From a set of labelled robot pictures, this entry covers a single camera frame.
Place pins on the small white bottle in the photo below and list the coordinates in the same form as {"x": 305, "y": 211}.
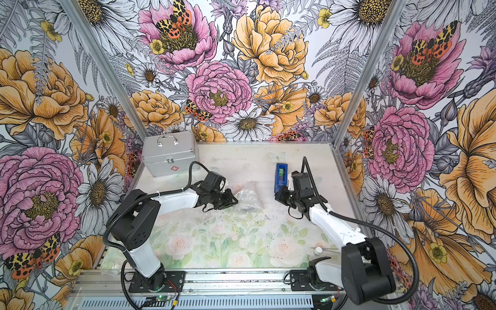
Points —
{"x": 318, "y": 251}

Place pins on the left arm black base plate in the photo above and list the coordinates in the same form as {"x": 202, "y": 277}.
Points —
{"x": 161, "y": 282}

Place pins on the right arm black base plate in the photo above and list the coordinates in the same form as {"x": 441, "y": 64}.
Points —
{"x": 305, "y": 280}

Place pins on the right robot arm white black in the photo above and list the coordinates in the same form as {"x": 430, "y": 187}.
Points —
{"x": 362, "y": 269}

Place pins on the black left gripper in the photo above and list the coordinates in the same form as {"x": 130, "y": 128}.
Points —
{"x": 228, "y": 202}

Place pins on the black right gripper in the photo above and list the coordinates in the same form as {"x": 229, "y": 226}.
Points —
{"x": 280, "y": 196}

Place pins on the silver metal first aid case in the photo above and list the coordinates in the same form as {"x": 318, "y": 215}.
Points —
{"x": 169, "y": 154}

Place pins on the blue tape dispenser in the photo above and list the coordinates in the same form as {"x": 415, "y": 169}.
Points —
{"x": 281, "y": 176}

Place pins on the clear bubble wrap sheet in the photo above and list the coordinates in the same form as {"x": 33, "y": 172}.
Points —
{"x": 179, "y": 233}

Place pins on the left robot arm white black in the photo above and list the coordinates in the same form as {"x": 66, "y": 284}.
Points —
{"x": 130, "y": 226}

